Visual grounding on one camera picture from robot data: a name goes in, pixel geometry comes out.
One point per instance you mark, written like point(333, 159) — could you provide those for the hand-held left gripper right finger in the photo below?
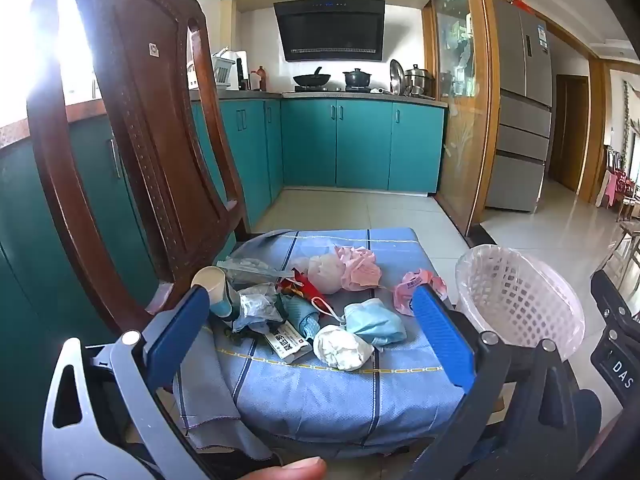
point(442, 335)

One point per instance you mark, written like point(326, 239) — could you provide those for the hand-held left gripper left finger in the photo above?
point(180, 325)

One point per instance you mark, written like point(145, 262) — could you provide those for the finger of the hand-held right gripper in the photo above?
point(617, 295)

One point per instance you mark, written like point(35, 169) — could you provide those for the white and blue paper cup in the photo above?
point(212, 290)

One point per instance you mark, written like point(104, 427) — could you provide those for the pink labelled wrapper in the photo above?
point(405, 292)

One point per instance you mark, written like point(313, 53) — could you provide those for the blue face mask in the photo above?
point(375, 325)

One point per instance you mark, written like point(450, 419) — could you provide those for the clear plastic wrap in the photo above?
point(257, 307)

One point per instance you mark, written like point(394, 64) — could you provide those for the white plastic mesh basket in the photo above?
point(515, 300)

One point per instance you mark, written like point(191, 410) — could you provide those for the clear bag of white tablets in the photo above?
point(250, 266)

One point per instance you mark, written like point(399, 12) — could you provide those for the white tissue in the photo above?
point(342, 347)

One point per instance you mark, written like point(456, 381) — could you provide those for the white printed paper packet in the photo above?
point(287, 345)

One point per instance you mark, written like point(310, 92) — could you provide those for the teal quilted cloth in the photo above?
point(302, 316)

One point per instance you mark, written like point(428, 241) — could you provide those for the red foil packet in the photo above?
point(310, 290)

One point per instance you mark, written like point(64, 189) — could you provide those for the person's left hand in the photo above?
point(295, 471)

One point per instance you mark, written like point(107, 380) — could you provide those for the pink hanging cloth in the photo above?
point(607, 190)

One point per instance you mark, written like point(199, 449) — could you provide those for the blue checked cloth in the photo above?
point(325, 400)

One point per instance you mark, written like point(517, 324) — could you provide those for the brown wooden door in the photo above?
point(570, 135)

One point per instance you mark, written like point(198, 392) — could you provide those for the silver refrigerator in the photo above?
point(520, 110)

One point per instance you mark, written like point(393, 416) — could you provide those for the brown wooden chair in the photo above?
point(150, 110)

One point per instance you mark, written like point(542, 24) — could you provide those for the wood framed glass door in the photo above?
point(460, 110)

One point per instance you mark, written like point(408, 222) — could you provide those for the steel stock pot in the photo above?
point(419, 81)

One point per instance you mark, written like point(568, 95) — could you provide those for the brown glass bottle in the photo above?
point(260, 80)

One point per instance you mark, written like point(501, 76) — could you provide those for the white dish rack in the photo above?
point(225, 70)

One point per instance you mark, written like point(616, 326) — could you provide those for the steel pot lid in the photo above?
point(397, 77)

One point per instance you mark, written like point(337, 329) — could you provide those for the gas stove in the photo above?
point(332, 89)

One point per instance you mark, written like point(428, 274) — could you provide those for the black cooking pot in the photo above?
point(357, 78)

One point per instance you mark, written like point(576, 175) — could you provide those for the black wok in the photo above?
point(312, 79)

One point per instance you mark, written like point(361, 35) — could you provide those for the black range hood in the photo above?
point(330, 30)

